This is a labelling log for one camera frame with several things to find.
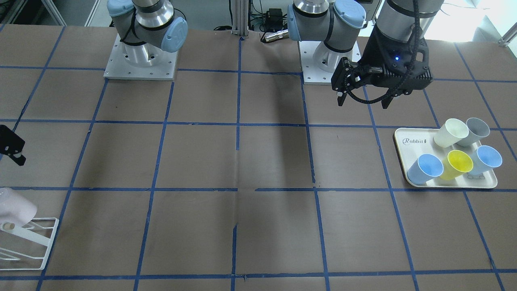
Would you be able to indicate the yellow plastic cup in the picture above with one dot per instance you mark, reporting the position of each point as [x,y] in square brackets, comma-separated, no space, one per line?
[455,164]

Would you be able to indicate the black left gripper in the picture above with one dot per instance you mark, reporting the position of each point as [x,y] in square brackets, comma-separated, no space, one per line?
[373,51]

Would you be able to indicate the pale green plastic cup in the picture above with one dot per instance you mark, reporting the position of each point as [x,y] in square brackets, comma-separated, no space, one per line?
[452,131]

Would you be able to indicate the grey plastic cup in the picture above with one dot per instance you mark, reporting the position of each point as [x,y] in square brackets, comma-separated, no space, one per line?
[478,129]

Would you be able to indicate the blue plastic cup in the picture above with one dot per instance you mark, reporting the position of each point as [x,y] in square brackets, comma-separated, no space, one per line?
[485,158]
[424,169]

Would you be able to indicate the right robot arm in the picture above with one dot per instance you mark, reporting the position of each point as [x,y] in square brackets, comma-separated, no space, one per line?
[149,36]

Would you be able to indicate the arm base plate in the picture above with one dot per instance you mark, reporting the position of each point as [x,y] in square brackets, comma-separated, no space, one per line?
[144,62]
[318,62]

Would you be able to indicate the silver cylindrical connector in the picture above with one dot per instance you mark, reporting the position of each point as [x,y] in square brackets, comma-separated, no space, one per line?
[268,38]

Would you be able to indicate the black power adapter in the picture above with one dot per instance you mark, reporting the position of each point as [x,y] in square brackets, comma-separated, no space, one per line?
[274,16]

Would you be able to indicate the blue plastic cup rear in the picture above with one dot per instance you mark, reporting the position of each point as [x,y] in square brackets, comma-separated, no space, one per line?
[485,158]

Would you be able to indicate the white wire cup rack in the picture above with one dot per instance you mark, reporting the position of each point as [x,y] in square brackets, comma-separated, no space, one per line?
[27,248]

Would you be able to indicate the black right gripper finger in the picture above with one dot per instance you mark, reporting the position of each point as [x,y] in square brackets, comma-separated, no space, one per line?
[11,145]

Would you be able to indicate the cream plastic tray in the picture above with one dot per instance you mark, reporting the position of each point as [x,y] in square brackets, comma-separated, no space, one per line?
[412,143]

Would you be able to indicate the aluminium frame post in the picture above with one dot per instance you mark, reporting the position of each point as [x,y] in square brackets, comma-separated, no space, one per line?
[239,18]

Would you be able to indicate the blue plastic cup front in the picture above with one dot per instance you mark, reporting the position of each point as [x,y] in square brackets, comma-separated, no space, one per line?
[424,169]

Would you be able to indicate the pink plastic cup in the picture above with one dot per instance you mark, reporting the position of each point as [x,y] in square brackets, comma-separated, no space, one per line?
[15,208]

